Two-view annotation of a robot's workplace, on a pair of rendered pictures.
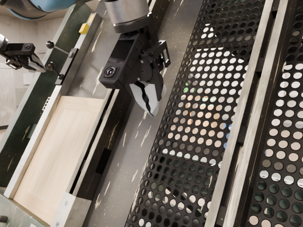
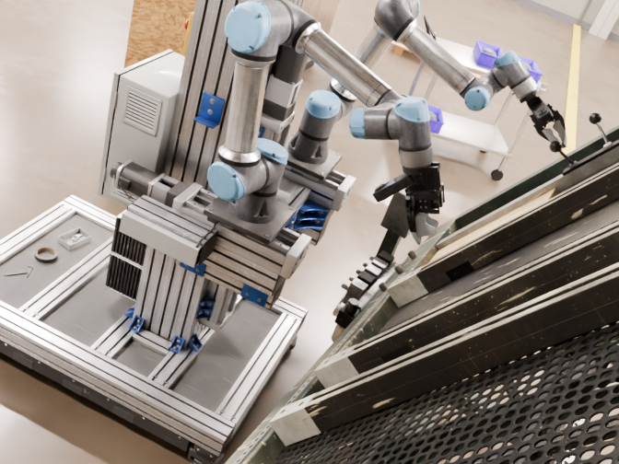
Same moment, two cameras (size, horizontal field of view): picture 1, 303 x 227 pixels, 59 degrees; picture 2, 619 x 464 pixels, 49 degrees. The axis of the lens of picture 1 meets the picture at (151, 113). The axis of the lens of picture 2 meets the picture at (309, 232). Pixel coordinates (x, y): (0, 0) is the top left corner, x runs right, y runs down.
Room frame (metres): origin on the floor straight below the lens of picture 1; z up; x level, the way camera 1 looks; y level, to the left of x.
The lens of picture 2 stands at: (-0.20, -1.26, 2.17)
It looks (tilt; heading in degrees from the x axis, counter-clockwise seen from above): 33 degrees down; 68
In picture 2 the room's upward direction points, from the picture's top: 20 degrees clockwise
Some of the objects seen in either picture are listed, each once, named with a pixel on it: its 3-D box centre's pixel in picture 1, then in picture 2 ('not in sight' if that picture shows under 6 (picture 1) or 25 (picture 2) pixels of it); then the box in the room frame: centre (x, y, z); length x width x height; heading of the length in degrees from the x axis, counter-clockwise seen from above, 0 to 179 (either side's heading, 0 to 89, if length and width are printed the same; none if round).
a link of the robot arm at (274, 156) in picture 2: not in sight; (263, 164); (0.28, 0.45, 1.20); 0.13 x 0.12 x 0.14; 45
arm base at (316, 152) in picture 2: not in sight; (310, 141); (0.54, 0.87, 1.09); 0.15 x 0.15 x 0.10
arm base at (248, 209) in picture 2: not in sight; (255, 195); (0.28, 0.45, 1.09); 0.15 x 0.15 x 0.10
